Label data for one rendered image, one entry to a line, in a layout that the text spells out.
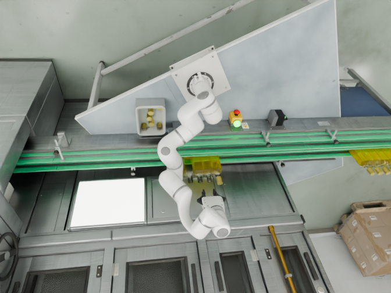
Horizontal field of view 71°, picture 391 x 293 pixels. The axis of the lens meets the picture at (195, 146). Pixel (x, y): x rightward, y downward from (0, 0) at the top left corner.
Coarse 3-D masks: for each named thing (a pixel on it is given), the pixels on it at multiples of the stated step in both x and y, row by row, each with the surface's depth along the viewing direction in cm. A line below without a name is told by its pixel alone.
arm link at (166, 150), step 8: (168, 136) 128; (176, 136) 128; (160, 144) 126; (168, 144) 125; (176, 144) 128; (160, 152) 124; (168, 152) 123; (176, 152) 127; (168, 160) 125; (176, 160) 128; (176, 168) 133
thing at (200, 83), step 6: (198, 72) 145; (198, 78) 147; (204, 78) 149; (192, 84) 151; (198, 84) 145; (204, 84) 144; (210, 84) 153; (192, 90) 153; (198, 90) 142; (204, 90) 140; (210, 90) 141
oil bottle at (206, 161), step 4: (204, 156) 175; (208, 156) 175; (204, 160) 172; (208, 160) 173; (204, 164) 170; (208, 164) 170; (204, 168) 168; (208, 168) 168; (204, 172) 167; (208, 172) 167
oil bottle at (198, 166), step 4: (196, 156) 174; (200, 156) 175; (196, 160) 172; (200, 160) 172; (196, 164) 169; (200, 164) 170; (196, 168) 167; (200, 168) 167; (196, 172) 166; (200, 172) 166; (196, 176) 168
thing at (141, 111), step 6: (138, 108) 157; (144, 108) 166; (156, 108) 167; (162, 108) 159; (138, 114) 165; (144, 114) 169; (156, 114) 170; (162, 114) 167; (138, 120) 165; (144, 120) 172; (156, 120) 174; (162, 120) 171; (138, 126) 166; (156, 126) 177; (162, 126) 175; (138, 132) 169; (144, 132) 172; (150, 132) 173; (156, 132) 173; (162, 132) 173
